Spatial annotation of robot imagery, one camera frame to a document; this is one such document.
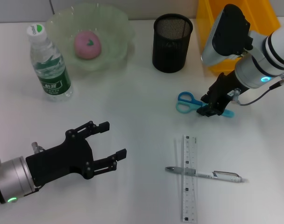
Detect yellow plastic storage bin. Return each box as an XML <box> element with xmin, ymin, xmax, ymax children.
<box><xmin>195</xmin><ymin>0</ymin><xmax>280</xmax><ymax>73</ymax></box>

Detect black mesh pen holder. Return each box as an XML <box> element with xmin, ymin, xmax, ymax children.
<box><xmin>152</xmin><ymin>13</ymin><xmax>193</xmax><ymax>73</ymax></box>

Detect blue scissors with sheath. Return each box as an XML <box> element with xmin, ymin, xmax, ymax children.
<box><xmin>175</xmin><ymin>91</ymin><xmax>235</xmax><ymax>119</ymax></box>

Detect left gripper cable with connector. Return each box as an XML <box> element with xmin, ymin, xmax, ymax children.
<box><xmin>22</xmin><ymin>141</ymin><xmax>46</xmax><ymax>196</ymax></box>

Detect white silver ballpoint pen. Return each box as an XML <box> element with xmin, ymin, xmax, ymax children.
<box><xmin>164</xmin><ymin>166</ymin><xmax>249</xmax><ymax>184</ymax></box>

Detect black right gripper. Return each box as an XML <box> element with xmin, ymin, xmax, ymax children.
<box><xmin>196</xmin><ymin>70</ymin><xmax>245</xmax><ymax>117</ymax></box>

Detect pink round ball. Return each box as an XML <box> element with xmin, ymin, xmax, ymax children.
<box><xmin>73</xmin><ymin>30</ymin><xmax>102</xmax><ymax>60</ymax></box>

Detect right gripper cable with connector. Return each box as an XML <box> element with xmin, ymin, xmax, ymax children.
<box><xmin>230</xmin><ymin>72</ymin><xmax>284</xmax><ymax>106</ymax></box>

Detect gripper cable with connector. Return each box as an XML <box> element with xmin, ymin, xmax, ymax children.
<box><xmin>22</xmin><ymin>141</ymin><xmax>46</xmax><ymax>196</ymax></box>
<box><xmin>230</xmin><ymin>72</ymin><xmax>284</xmax><ymax>106</ymax></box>

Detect clear water bottle green label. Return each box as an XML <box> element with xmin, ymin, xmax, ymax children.
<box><xmin>26</xmin><ymin>23</ymin><xmax>74</xmax><ymax>102</ymax></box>

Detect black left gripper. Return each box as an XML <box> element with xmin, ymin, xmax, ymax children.
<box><xmin>25</xmin><ymin>120</ymin><xmax>128</xmax><ymax>187</ymax></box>

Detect translucent green fruit bowl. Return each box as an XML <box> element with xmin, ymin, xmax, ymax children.
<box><xmin>45</xmin><ymin>3</ymin><xmax>136</xmax><ymax>79</ymax></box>

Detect transparent plastic ruler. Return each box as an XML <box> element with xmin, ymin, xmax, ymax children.
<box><xmin>180</xmin><ymin>134</ymin><xmax>199</xmax><ymax>222</ymax></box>

